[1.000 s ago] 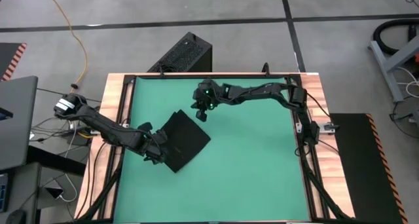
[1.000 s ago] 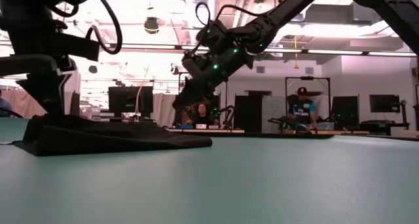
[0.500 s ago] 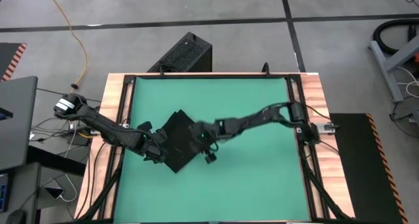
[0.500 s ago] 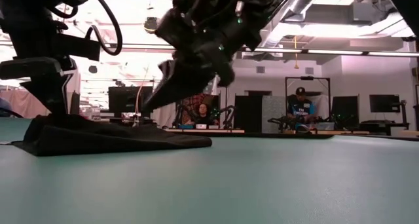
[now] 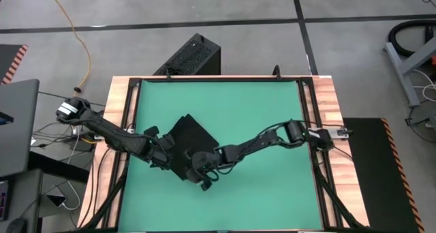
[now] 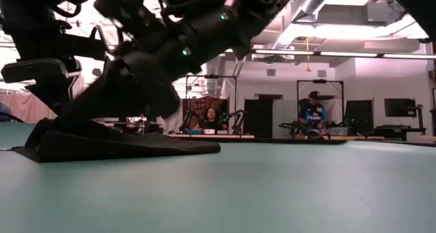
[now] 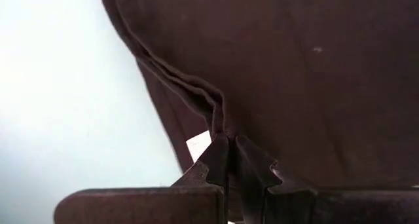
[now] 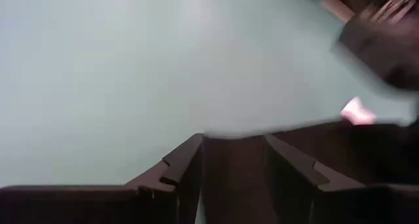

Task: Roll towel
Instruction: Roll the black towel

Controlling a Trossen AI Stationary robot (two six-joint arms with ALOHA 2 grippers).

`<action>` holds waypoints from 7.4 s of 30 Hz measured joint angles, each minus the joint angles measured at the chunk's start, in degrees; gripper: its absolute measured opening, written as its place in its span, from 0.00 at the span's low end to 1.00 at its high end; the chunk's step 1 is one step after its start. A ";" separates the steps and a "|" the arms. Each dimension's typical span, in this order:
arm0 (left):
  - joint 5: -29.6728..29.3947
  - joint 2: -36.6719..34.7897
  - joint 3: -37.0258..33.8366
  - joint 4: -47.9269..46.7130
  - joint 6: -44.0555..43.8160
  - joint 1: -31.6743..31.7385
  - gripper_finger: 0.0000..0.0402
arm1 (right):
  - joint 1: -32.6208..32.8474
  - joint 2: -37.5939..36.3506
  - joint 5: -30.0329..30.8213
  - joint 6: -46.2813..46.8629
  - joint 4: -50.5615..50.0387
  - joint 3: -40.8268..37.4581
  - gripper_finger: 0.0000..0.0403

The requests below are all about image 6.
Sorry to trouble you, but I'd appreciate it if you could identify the grey ceiling duct box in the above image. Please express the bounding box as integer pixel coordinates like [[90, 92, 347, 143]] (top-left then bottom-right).
[[366, 3, 400, 26]]

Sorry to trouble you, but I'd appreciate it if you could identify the pale curtain divider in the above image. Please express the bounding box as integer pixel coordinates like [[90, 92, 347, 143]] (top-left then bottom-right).
[[0, 93, 57, 123]]

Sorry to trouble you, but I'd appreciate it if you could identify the black metal frame stand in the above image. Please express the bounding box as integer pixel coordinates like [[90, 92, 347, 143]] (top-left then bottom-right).
[[296, 78, 345, 138], [185, 74, 238, 135]]

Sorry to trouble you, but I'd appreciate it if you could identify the yellow hanging cord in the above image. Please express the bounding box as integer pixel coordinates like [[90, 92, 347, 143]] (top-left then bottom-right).
[[305, 37, 313, 73]]

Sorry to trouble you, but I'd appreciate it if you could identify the distant wooden table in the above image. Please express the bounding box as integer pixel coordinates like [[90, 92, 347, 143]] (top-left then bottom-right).
[[292, 134, 386, 141], [168, 133, 255, 140]]

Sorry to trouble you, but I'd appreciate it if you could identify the person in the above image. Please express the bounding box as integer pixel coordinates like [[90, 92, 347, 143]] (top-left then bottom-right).
[[200, 106, 230, 131], [0, 102, 13, 123], [298, 90, 328, 134]]

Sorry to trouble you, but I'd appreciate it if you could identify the grey partition panel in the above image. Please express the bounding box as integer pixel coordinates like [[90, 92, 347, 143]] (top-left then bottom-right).
[[272, 99, 300, 139]]

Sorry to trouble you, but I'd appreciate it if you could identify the black desk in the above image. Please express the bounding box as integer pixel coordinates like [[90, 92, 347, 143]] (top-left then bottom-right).
[[373, 124, 427, 142]]

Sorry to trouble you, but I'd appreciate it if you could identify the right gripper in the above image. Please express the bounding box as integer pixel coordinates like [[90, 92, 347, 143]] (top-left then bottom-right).
[[59, 48, 197, 125]]

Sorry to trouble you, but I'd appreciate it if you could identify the black partition panel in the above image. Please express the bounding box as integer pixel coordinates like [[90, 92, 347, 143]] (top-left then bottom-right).
[[243, 94, 274, 139]]

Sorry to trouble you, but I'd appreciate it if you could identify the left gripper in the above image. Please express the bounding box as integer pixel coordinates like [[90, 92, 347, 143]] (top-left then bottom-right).
[[1, 57, 83, 121]]

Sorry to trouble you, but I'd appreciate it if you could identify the black towel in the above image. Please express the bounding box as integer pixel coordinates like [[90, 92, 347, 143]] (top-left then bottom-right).
[[13, 119, 221, 164]]

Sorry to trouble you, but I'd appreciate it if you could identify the green table mat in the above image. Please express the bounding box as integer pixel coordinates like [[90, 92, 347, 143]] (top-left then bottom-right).
[[0, 122, 436, 233]]

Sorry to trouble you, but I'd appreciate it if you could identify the patterned red tapestry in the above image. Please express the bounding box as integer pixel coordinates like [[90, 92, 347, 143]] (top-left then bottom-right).
[[189, 95, 228, 130]]

